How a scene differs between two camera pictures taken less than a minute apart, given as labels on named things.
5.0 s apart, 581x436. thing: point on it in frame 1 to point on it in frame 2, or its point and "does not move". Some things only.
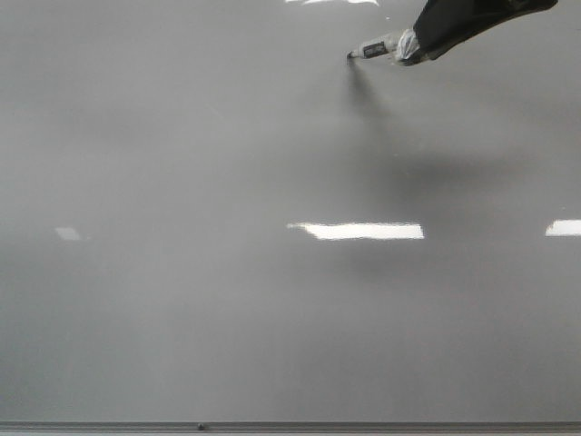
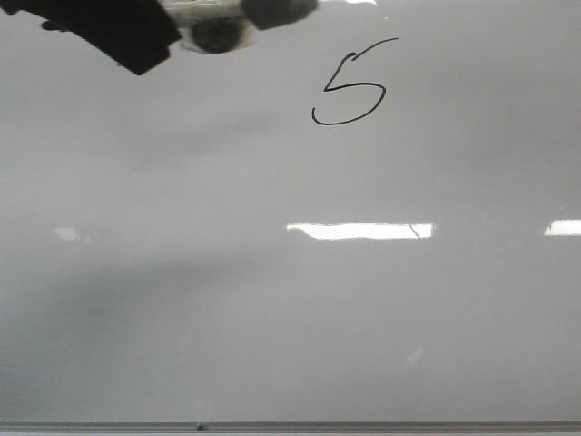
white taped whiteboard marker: (403, 45) to (213, 26)
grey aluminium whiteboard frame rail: (290, 427) does not move
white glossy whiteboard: (209, 213) does not move
